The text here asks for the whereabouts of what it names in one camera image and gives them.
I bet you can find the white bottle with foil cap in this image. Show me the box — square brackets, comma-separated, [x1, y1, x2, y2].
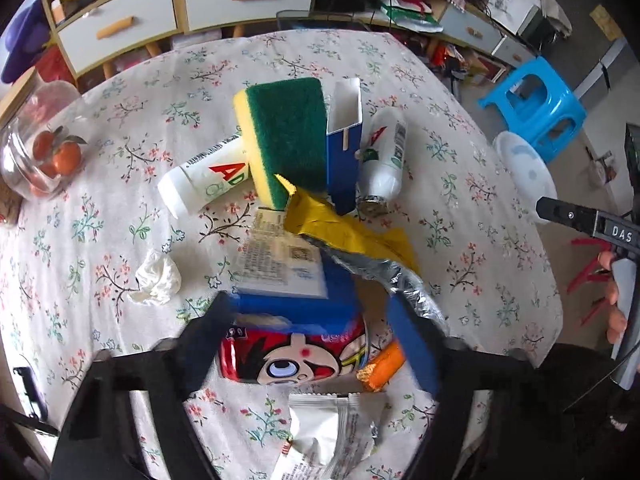
[356, 107, 409, 217]

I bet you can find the purple plush item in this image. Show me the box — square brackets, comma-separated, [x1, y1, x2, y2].
[0, 0, 56, 86]

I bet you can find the blue box with white label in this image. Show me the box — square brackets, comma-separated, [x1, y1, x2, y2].
[232, 210, 361, 336]

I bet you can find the white plastic packet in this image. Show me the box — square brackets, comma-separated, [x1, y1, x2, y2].
[270, 392, 391, 480]

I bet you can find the green and yellow sponge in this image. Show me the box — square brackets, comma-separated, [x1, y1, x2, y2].
[233, 78, 331, 211]

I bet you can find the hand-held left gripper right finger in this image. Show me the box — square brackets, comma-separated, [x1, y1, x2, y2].
[387, 294, 571, 480]

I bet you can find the orange snack stick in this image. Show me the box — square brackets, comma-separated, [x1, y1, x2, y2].
[356, 342, 406, 392]

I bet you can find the silver foil wrapper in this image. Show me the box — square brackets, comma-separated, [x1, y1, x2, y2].
[320, 245, 451, 336]

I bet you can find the glass bowl with tomatoes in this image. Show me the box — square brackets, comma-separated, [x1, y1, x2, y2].
[0, 67, 88, 203]

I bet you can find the pile of colourful bags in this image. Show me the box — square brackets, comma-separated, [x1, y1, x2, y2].
[380, 0, 446, 33]

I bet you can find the white round plate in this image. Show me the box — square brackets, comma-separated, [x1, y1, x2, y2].
[492, 131, 558, 221]

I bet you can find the clear plastic chair back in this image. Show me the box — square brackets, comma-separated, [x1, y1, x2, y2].
[276, 9, 361, 33]

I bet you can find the red bucket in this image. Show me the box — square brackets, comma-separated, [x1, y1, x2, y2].
[32, 47, 76, 91]

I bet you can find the cabinet with white drawers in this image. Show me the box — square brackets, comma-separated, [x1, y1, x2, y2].
[40, 0, 321, 81]

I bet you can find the blue plastic stool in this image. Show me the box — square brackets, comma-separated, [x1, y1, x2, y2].
[477, 56, 588, 163]

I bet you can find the blue carton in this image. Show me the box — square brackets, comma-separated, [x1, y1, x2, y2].
[326, 79, 365, 216]

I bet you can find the low cluttered side cabinet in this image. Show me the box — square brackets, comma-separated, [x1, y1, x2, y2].
[370, 0, 543, 68]

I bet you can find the floral tablecloth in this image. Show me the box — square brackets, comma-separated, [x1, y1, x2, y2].
[0, 30, 566, 480]

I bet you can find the person's dark clothing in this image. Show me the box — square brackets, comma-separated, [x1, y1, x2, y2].
[540, 342, 640, 480]

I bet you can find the person's right hand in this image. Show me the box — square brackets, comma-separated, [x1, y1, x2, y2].
[597, 250, 630, 346]

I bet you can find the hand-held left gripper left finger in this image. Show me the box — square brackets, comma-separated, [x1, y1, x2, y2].
[50, 292, 238, 480]

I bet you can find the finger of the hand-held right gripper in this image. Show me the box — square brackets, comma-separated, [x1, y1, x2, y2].
[535, 196, 601, 236]

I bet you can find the black metal frame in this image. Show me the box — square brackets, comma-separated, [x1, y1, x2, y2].
[0, 367, 61, 436]

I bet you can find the red cartoon can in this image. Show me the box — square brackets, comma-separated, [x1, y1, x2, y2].
[217, 315, 396, 386]

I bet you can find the white plastic bottle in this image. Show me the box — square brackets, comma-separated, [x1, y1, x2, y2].
[158, 135, 261, 220]

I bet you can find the red plastic hanger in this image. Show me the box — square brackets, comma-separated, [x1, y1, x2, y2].
[567, 237, 616, 331]

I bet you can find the yellow wrapper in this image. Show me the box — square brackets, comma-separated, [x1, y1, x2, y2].
[275, 174, 422, 276]

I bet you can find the crumpled white tissue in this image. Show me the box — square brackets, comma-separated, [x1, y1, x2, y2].
[127, 250, 182, 307]

